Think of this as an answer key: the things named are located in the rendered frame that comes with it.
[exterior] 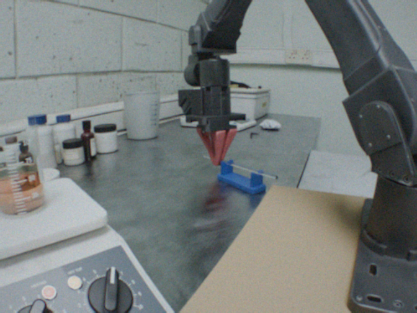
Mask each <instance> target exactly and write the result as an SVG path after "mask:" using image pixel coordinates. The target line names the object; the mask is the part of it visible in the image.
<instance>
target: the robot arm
mask: <svg viewBox="0 0 417 313"><path fill-rule="evenodd" d="M252 1H253V0H212V2H211V3H210V4H209V5H208V6H207V7H206V9H205V12H202V11H201V12H200V14H199V17H198V19H197V22H196V24H195V25H192V26H191V27H190V28H189V45H191V54H192V55H189V56H188V65H187V66H186V68H185V69H184V79H185V81H186V83H187V84H188V85H190V86H193V87H201V86H203V87H201V88H200V89H182V90H178V105H179V107H181V109H182V111H183V113H184V115H185V116H186V123H193V122H198V124H197V133H198V135H199V137H200V138H201V140H202V141H203V143H204V145H205V147H206V149H207V151H208V154H209V155H210V158H211V161H212V163H213V165H215V166H219V165H220V166H221V162H220V159H222V160H224V158H225V155H226V153H227V150H228V149H229V147H230V145H231V143H232V141H233V139H234V137H235V135H236V133H237V125H233V124H230V121H236V120H246V114H242V113H235V112H231V91H230V86H226V85H230V61H228V59H222V58H221V57H220V55H233V54H237V49H236V42H237V40H238V39H239V37H240V35H241V32H240V30H241V28H242V26H243V21H244V17H245V15H246V12H247V10H248V8H249V6H250V4H251V3H252ZM304 1H305V3H306V4H307V6H308V8H309V10H310V11H311V13H312V14H313V16H314V18H315V19H316V21H317V23H318V25H319V26H320V28H321V30H322V31H323V33H324V35H325V37H326V39H327V41H328V42H329V44H330V46H331V48H332V50H333V53H334V55H335V57H336V59H337V61H338V64H339V67H340V69H341V72H342V75H343V77H342V79H343V83H344V86H345V88H346V91H347V93H348V95H349V97H347V98H346V99H345V100H343V101H342V104H343V106H344V109H345V111H346V114H347V116H348V119H349V121H350V124H351V127H352V129H353V132H354V135H355V137H356V140H357V142H358V144H359V146H360V147H361V148H362V150H363V151H364V152H365V154H366V156H367V155H368V156H369V158H370V162H371V172H373V173H375V174H377V180H376V184H375V191H374V196H373V198H366V199H364V205H363V208H362V219H361V229H360V234H359V243H358V247H357V255H356V262H355V266H354V272H353V276H352V283H351V288H350V292H349V297H348V301H347V308H348V309H349V311H350V312H352V313H417V71H415V69H414V68H413V65H412V64H411V62H410V60H409V59H408V57H407V56H406V54H405V53H404V51H403V50H402V49H401V48H400V47H399V46H398V45H397V44H396V42H395V41H394V39H393V38H392V36H391V35H390V33H389V32H388V30H387V29H386V27H385V26H384V24H383V23H382V21H381V20H380V18H379V16H378V15H377V13H376V12H375V11H374V9H373V7H372V6H371V5H370V3H369V2H368V0H304ZM204 86H205V87H204ZM209 136H210V137H209ZM210 139H211V141H210ZM371 274H373V275H371Z"/></svg>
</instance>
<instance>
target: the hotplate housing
mask: <svg viewBox="0 0 417 313"><path fill-rule="evenodd" d="M119 245H121V246H122V247H123V249H124V250H125V252H126V253H127V255H128V257H129V258H130V259H131V261H132V263H133V264H134V265H135V268H136V269H137V270H138V272H139V273H140V274H141V276H142V278H143V279H144V280H145V282H146V284H147V285H148V286H149V288H150V289H151V291H152V292H153V294H154V295H155V296H156V298H157V299H158V301H159V302H160V303H161V305H162V306H163V307H164V309H165V310H166V312H167V313H175V312H174V311H173V310H172V309H171V307H170V306H169V304H168V303H167V302H166V300H165V299H164V297H163V296H162V295H161V293H160V292H159V291H158V290H157V288H156V286H155V285H154V284H153V282H152V281H151V279H150V278H149V277H148V275H147V274H146V273H145V271H144V269H143V268H142V267H141V265H140V264H139V262H138V260H137V259H136V258H135V256H134V254H133V253H132V251H131V250H130V248H129V247H128V245H127V244H126V242H125V240H124V239H123V238H122V237H121V236H120V235H119V234H118V233H117V232H116V231H115V230H113V229H112V228H111V227H110V226H109V225H108V224H106V225H105V226H103V227H101V228H98V229H95V230H92V231H89V232H85V233H83V234H79V235H76V236H74V237H70V238H66V239H64V240H60V241H58V242H55V243H51V244H48V245H45V246H42V247H38V248H35V249H33V250H29V251H26V252H23V253H20V254H17V255H13V256H10V257H7V258H3V259H1V260H0V287H2V286H5V285H8V284H11V283H14V282H16V281H20V280H22V279H25V278H28V277H31V276H34V275H36V274H40V273H43V272H45V271H48V270H52V269H54V268H57V267H59V266H63V265H66V264H68V263H71V262H74V261H77V260H80V259H82V258H86V257H87V256H91V255H93V254H96V253H99V252H102V251H104V250H107V249H110V248H113V247H116V246H119Z"/></svg>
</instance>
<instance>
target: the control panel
mask: <svg viewBox="0 0 417 313"><path fill-rule="evenodd" d="M112 267H114V268H115V269H116V270H117V271H118V272H119V279H121V280H122V281H123V282H125V283H126V284H127V285H128V287H129V288H130V290H131V292H132V295H133V303H132V306H131V308H130V310H129V311H128V312H127V313H167V312H166V310H165V309H164V307H163V306H162V305H161V303H160V302H159V301H158V299H157V298H156V296H155V295H154V294H153V292H152V291H151V289H150V288H149V286H148V285H147V284H146V282H145V280H144V279H143V278H142V276H141V274H140V273H139V272H138V270H137V269H136V268H135V265H134V264H133V263H132V261H131V259H130V258H129V257H128V255H127V253H126V252H125V250H124V249H123V247H122V246H121V245H119V246H116V247H113V248H110V249H107V250H104V251H102V252H99V253H96V254H93V255H91V256H87V257H86V258H82V259H80V260H77V261H74V262H71V263H68V264H66V265H63V266H59V267H57V268H54V269H52V270H48V271H45V272H43V273H40V274H36V275H34V276H31V277H28V278H25V279H22V280H20V281H16V282H14V283H11V284H8V285H5V286H2V287H0V313H17V312H18V311H19V310H21V309H22V308H23V307H25V306H29V305H32V304H33V302H34V300H36V299H42V300H44V301H45V302H46V303H47V306H48V308H49V309H50V310H51V311H53V312H54V313H95V312H94V311H93V310H92V309H91V307H90V305H89V302H88V299H87V292H88V289H89V287H90V285H91V284H92V282H93V281H95V280H96V279H98V278H101V277H103V276H106V272H107V270H108V269H110V268H112ZM71 278H78V279H79V280H80V286H79V287H77V288H73V287H71V286H70V279H71ZM46 287H51V288H53V289H54V291H55V295H54V296H53V297H50V298H48V297H45V296H44V294H43V290H44V289H45V288H46Z"/></svg>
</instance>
